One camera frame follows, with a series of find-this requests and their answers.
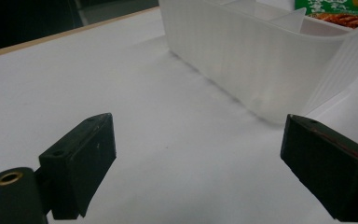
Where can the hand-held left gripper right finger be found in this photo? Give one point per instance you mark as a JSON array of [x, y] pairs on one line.
[[329, 168]]

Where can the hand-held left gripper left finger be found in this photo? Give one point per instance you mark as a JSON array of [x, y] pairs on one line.
[[77, 168]]

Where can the translucent white plastic storage box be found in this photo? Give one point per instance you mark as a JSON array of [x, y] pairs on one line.
[[254, 62]]

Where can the green snack packet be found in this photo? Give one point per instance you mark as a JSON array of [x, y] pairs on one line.
[[335, 11]]

